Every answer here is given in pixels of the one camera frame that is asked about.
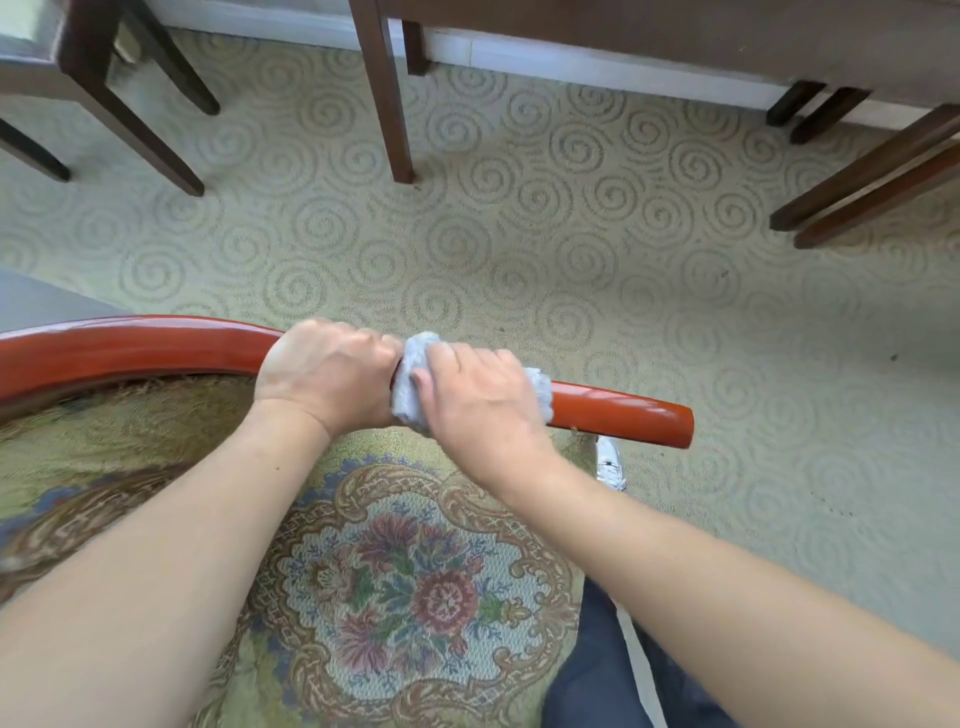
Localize person's white shoe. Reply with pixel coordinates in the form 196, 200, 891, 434
594, 436, 628, 493

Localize dark wooden chair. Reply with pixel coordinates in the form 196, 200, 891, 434
765, 78, 960, 250
0, 0, 222, 198

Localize red wooden floral upholstered chair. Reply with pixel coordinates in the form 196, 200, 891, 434
0, 315, 696, 728

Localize person's dark blue trousers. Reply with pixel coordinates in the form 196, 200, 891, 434
541, 577, 740, 728

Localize grey cleaning cloth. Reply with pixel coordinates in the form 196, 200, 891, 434
388, 331, 557, 438

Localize white baseboard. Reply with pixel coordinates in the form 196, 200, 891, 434
146, 0, 935, 135

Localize person's left forearm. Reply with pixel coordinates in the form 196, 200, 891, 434
0, 397, 336, 728

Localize person's left hand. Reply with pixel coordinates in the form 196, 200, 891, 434
253, 318, 407, 441

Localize person's right hand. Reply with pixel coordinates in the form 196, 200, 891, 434
409, 341, 561, 493

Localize person's right forearm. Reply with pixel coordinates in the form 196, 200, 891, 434
483, 446, 960, 728

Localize dark brown wooden table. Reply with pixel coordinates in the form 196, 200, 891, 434
348, 0, 960, 186

